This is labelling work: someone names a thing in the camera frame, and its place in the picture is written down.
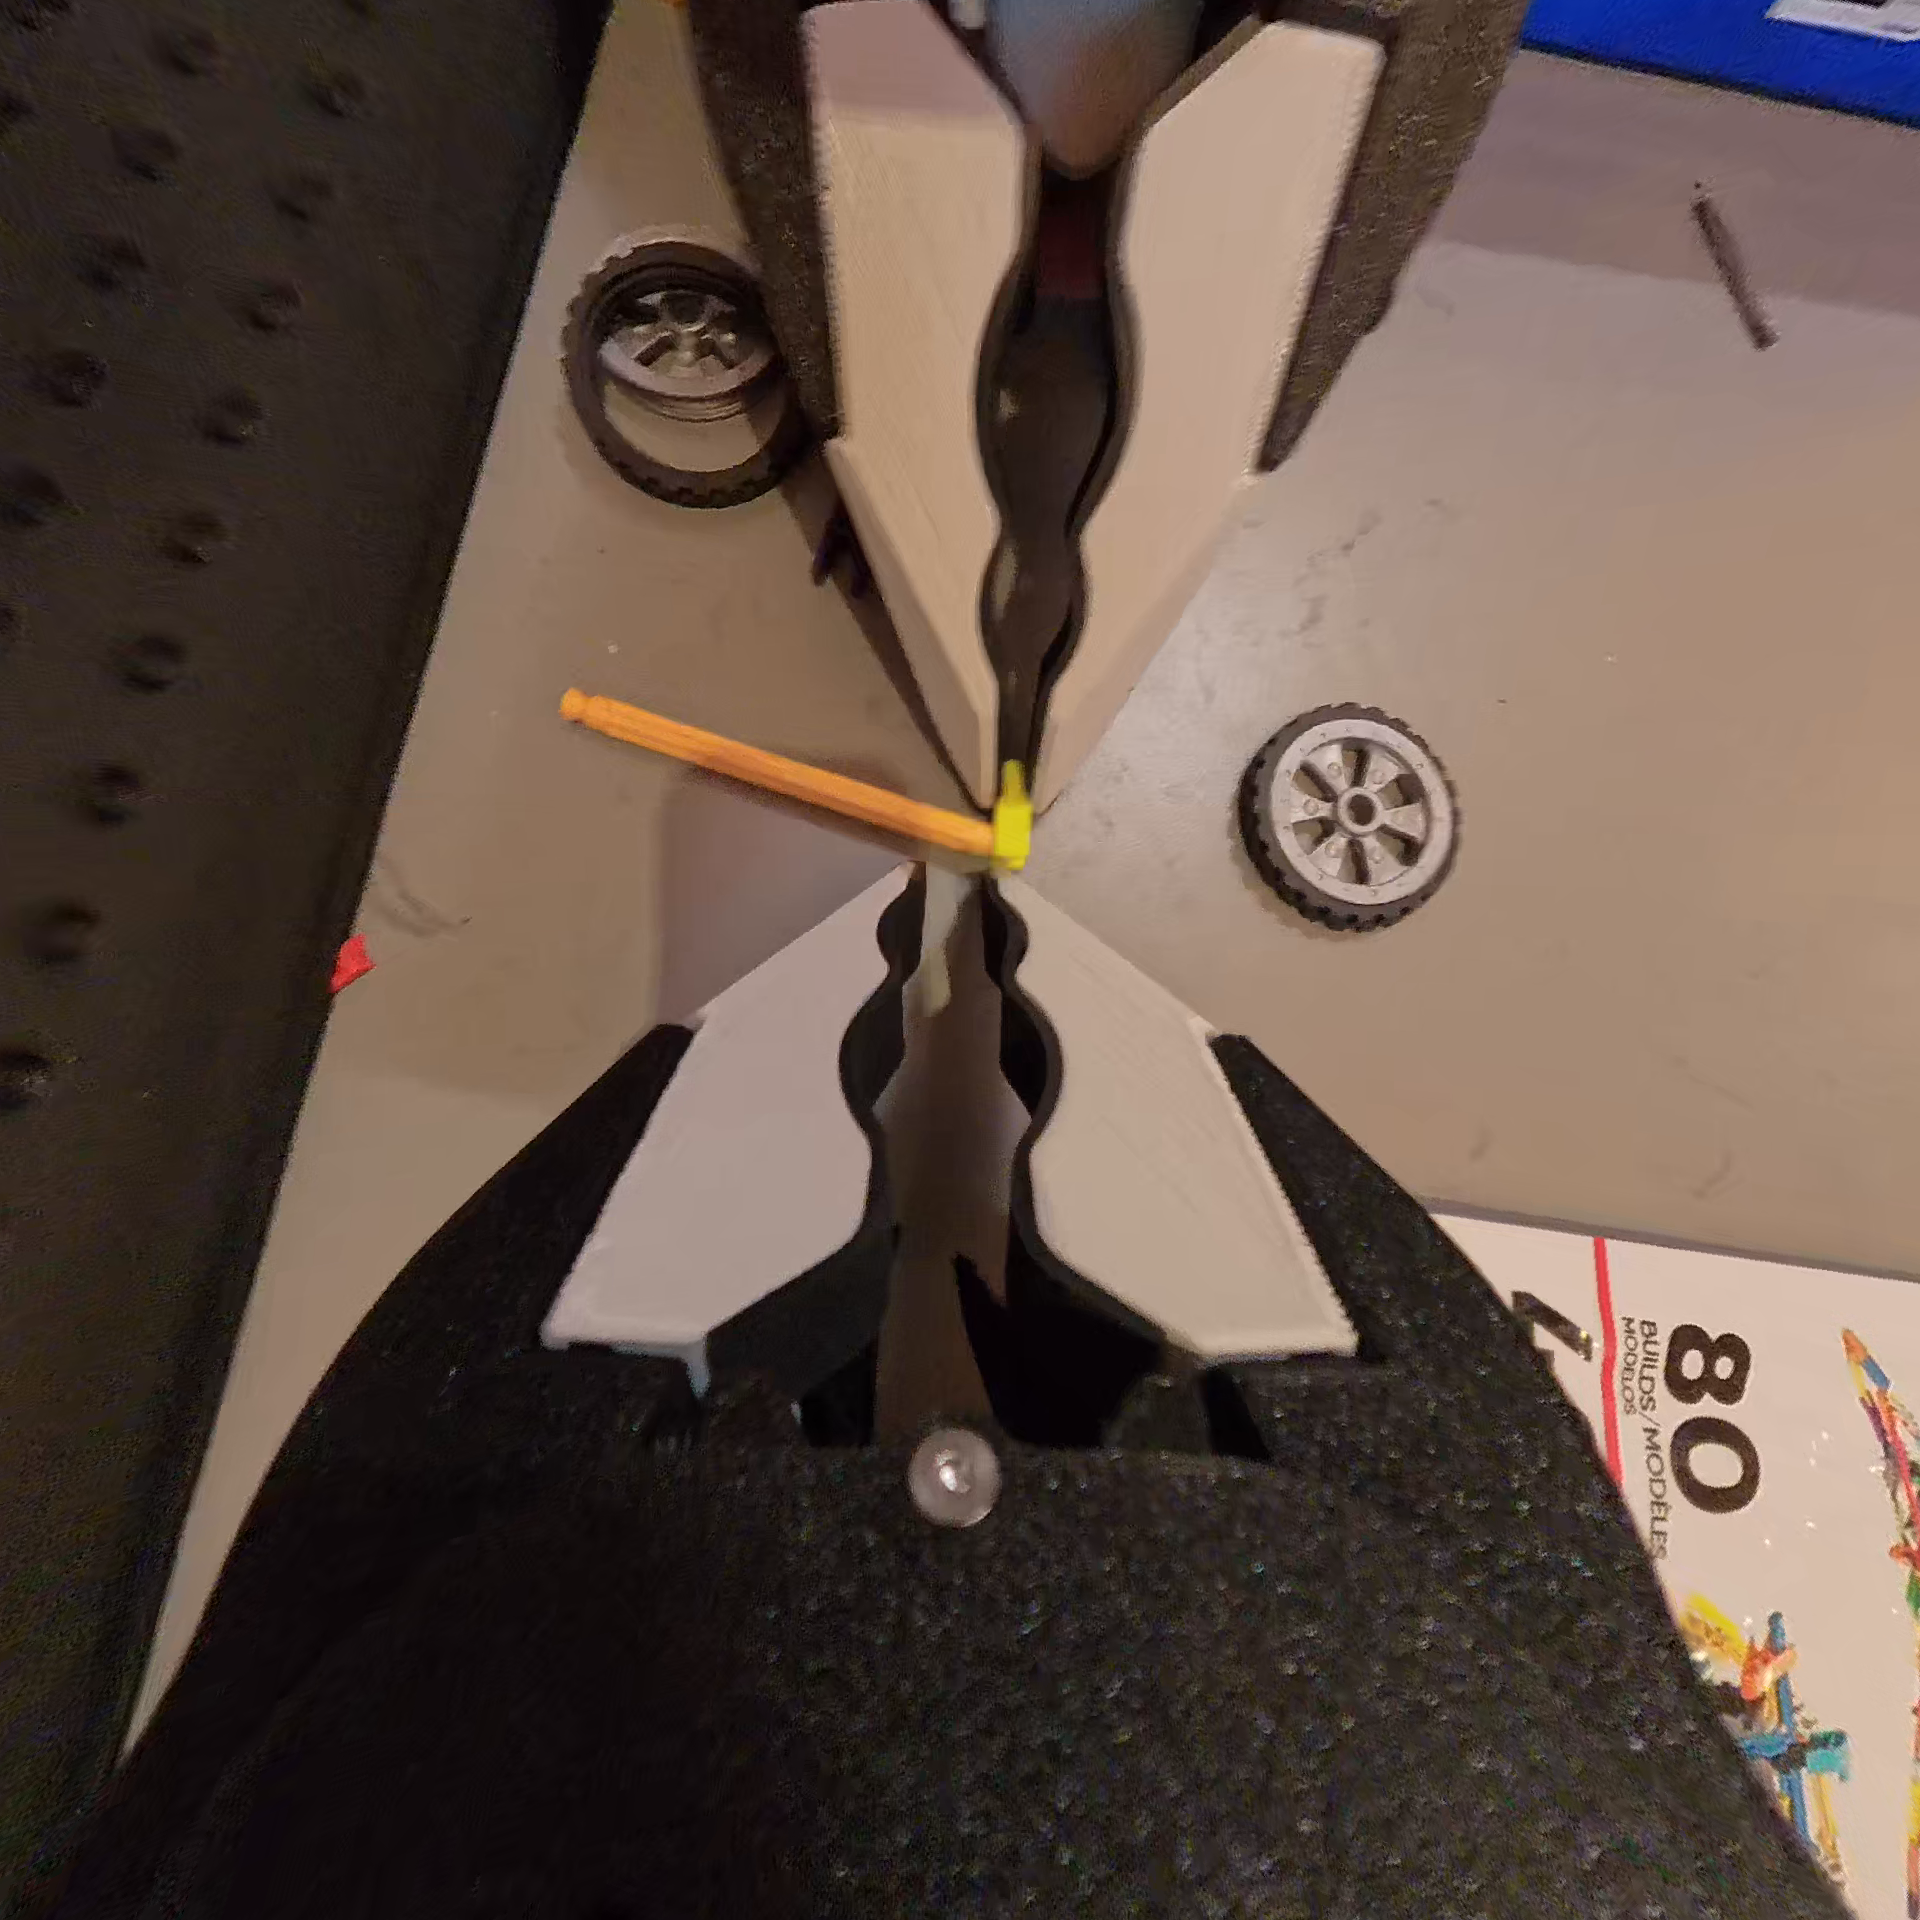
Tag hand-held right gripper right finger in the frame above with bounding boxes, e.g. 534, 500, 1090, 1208
979, 873, 1364, 1373

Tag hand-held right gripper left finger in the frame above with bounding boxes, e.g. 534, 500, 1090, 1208
537, 862, 918, 1393

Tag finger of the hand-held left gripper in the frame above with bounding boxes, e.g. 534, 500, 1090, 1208
1028, 16, 1389, 811
797, 0, 1038, 802

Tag orange plastic rod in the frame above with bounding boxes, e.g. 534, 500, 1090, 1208
557, 686, 1002, 862

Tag dark grey thin rod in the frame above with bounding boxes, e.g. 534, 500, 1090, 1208
1689, 177, 1785, 355

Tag grey toy wheel black tire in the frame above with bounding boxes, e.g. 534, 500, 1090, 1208
1238, 701, 1463, 933

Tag blue plastic bin white tag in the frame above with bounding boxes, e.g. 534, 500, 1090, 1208
1520, 0, 1920, 128

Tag toy wheel with white ring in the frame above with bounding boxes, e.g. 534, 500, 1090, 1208
562, 228, 807, 516

